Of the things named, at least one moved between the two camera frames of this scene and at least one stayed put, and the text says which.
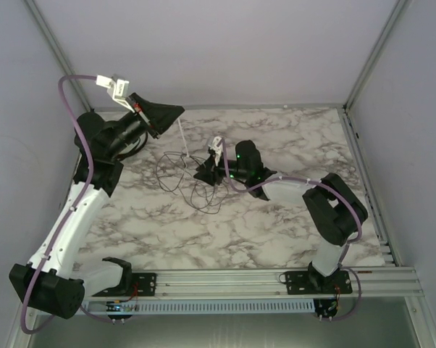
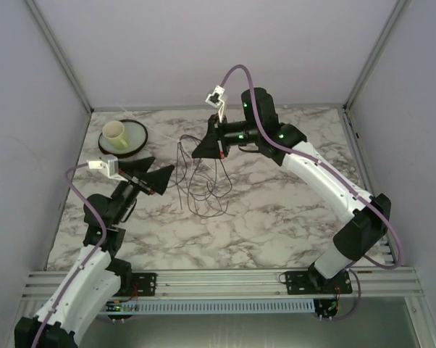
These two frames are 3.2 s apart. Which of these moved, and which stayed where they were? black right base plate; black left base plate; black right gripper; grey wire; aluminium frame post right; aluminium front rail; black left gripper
Moved: black right gripper; grey wire; black left gripper
Stayed: black right base plate; black left base plate; aluminium frame post right; aluminium front rail
